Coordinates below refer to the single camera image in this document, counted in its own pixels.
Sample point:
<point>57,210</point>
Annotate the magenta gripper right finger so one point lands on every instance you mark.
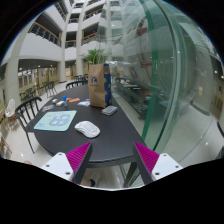
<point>153,166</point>

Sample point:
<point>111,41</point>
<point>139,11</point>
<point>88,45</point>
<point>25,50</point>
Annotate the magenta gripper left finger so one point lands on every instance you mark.
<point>70,166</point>

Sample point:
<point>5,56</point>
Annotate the white computer mouse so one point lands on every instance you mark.
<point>88,129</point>

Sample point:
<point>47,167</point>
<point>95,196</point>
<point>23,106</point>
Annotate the light blue mouse pad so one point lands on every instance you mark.
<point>55,121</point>

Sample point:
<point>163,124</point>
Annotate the blue white packet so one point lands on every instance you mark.
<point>85,103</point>

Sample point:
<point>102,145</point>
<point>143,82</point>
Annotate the grey rectangular case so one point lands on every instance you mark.
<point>109,110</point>

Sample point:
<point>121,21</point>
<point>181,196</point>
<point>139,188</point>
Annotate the white small box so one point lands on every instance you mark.
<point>60,103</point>

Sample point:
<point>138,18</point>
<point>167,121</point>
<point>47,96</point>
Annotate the orange flat item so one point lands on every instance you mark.
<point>74,100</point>

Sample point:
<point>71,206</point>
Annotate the small blue bottle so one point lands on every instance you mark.
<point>64,98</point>

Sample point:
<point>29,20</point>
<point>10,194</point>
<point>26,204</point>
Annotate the black chair at left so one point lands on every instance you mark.
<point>26,113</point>

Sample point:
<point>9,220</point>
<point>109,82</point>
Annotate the black chair behind table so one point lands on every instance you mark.
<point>76,83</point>

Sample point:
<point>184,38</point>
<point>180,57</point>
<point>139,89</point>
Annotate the brown paper bag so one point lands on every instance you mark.
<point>99,85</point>

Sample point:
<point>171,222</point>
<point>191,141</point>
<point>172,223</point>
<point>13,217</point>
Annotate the green potted plant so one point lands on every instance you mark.
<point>95,56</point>

